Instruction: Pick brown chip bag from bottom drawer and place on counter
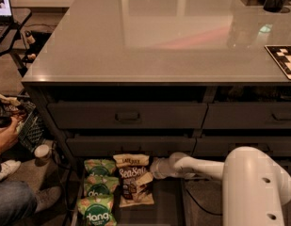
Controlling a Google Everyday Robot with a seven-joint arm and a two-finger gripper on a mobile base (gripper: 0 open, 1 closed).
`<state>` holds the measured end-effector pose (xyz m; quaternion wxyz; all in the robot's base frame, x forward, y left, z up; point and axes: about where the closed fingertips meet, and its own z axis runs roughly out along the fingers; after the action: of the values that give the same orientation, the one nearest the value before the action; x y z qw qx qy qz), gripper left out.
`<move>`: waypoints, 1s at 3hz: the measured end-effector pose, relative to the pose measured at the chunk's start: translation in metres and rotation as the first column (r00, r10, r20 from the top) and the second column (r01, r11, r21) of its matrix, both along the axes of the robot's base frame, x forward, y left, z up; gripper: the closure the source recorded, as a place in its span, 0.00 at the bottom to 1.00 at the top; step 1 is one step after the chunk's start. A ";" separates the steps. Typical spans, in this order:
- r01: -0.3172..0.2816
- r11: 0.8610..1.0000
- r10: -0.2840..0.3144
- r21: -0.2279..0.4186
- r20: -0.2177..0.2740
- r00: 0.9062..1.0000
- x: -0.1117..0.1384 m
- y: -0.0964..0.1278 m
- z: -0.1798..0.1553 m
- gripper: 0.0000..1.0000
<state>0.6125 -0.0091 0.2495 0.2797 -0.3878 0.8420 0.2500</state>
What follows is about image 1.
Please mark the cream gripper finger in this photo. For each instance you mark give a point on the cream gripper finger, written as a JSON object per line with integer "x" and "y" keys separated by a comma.
{"x": 144, "y": 179}

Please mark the brown sea salt chip bag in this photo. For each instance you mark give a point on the brown sea salt chip bag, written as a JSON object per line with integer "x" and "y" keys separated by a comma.
{"x": 130, "y": 167}

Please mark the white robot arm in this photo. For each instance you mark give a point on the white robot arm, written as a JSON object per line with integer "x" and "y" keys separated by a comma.
{"x": 254, "y": 187}

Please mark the middle left drawer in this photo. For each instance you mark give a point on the middle left drawer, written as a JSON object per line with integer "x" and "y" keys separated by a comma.
{"x": 107, "y": 146}

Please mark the open bottom left drawer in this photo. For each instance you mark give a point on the open bottom left drawer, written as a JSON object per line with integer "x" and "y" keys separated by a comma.
{"x": 167, "y": 209}

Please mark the green dang bag middle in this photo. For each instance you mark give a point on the green dang bag middle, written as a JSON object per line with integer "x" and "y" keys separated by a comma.
{"x": 96, "y": 185}

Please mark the green dang bag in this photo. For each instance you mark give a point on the green dang bag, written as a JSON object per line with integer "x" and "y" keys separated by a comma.
{"x": 96, "y": 185}
{"x": 102, "y": 167}
{"x": 97, "y": 210}

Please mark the green dang bag back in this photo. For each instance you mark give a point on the green dang bag back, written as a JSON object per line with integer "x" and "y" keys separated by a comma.
{"x": 102, "y": 167}

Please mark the green dang bag front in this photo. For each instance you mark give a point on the green dang bag front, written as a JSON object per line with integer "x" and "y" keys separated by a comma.
{"x": 97, "y": 210}

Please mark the middle right drawer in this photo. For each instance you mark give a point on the middle right drawer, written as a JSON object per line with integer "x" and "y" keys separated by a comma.
{"x": 221, "y": 146}

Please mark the grey counter cabinet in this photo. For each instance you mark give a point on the grey counter cabinet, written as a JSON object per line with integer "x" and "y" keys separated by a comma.
{"x": 190, "y": 51}

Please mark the top left drawer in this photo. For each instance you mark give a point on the top left drawer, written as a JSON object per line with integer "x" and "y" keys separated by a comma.
{"x": 127, "y": 115}

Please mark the top right drawer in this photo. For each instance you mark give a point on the top right drawer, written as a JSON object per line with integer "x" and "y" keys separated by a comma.
{"x": 252, "y": 115}

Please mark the person's hand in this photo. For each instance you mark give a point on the person's hand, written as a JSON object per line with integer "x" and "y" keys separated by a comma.
{"x": 8, "y": 136}

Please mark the grey shoe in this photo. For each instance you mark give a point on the grey shoe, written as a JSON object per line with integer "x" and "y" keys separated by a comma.
{"x": 47, "y": 198}

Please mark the white paper cup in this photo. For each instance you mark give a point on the white paper cup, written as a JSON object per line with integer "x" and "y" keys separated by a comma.
{"x": 43, "y": 153}

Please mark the black plastic crate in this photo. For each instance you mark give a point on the black plastic crate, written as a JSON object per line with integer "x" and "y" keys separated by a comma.
{"x": 30, "y": 128}

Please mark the white shoe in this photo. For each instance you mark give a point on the white shoe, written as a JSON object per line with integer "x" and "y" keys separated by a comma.
{"x": 8, "y": 168}

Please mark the snack bags in crate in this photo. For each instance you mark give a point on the snack bags in crate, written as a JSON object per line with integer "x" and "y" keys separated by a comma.
{"x": 12, "y": 105}

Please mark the checkered marker board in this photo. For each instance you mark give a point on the checkered marker board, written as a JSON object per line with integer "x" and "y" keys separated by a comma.
{"x": 281, "y": 54}

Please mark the black side table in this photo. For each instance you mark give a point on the black side table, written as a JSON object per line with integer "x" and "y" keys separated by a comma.
{"x": 20, "y": 17}

